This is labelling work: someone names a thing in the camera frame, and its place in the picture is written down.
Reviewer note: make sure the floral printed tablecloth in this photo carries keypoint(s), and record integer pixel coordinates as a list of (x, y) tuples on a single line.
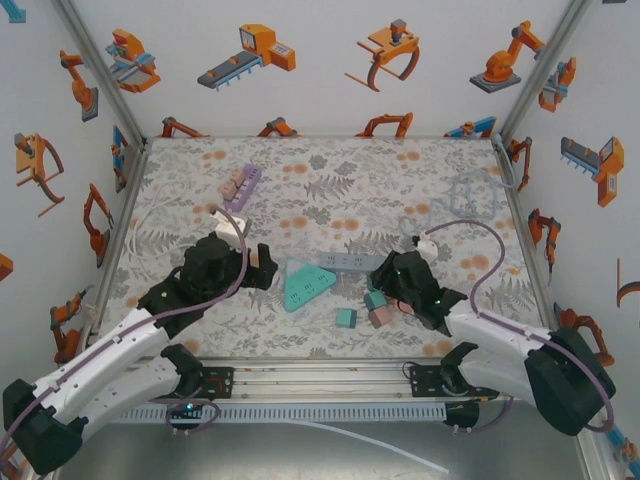
[(350, 200)]

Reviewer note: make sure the pink USB charger plug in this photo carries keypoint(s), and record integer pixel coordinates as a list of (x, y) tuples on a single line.
[(381, 316)]

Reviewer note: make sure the purple power strip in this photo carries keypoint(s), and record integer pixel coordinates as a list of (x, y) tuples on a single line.
[(247, 187)]

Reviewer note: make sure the aluminium frame post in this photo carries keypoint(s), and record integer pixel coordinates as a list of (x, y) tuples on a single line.
[(545, 65), (100, 70)]

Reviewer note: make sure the small pink plug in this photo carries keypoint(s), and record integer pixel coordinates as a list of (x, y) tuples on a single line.
[(223, 190), (232, 186), (237, 175)]

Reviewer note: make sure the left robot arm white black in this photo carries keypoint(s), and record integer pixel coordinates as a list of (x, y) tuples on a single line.
[(100, 350)]

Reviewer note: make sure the aluminium table edge rail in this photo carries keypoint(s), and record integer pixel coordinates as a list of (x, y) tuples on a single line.
[(320, 380)]

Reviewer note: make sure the grey-blue power strip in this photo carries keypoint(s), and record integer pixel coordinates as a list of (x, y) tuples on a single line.
[(350, 261)]

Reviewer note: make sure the teal dual USB charger plug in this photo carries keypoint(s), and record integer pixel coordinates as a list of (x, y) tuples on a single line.
[(374, 301), (346, 318)]

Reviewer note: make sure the white plastic tube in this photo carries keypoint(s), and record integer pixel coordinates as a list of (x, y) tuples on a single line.
[(375, 442)]

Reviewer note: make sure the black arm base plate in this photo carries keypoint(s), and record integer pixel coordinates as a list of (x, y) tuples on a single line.
[(220, 382), (425, 381)]

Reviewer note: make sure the aluminium side rail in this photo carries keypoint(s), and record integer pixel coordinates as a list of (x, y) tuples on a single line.
[(530, 235), (117, 240)]

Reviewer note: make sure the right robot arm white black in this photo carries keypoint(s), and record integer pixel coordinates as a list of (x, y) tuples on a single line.
[(500, 327)]

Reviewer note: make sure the teal triangular power strip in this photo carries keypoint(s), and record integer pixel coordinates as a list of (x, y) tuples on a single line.
[(300, 287)]

